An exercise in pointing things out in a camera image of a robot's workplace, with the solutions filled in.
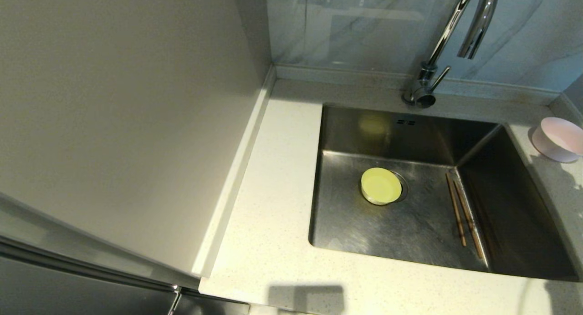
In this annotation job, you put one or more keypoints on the pink plastic bowl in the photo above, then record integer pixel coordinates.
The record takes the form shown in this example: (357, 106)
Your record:
(559, 139)

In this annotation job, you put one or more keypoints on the grey tall cabinet door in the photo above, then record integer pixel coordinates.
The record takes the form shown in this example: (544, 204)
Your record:
(68, 292)

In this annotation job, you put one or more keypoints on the stainless steel sink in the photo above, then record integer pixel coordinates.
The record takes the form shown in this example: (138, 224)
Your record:
(364, 233)

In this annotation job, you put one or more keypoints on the yellow plastic bowl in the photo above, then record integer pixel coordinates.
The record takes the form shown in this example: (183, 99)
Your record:
(381, 186)

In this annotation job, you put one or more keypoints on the wooden chopstick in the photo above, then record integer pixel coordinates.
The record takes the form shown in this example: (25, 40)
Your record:
(457, 210)
(469, 221)

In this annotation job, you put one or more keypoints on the chrome gooseneck faucet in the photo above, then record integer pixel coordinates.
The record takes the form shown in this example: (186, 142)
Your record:
(423, 87)

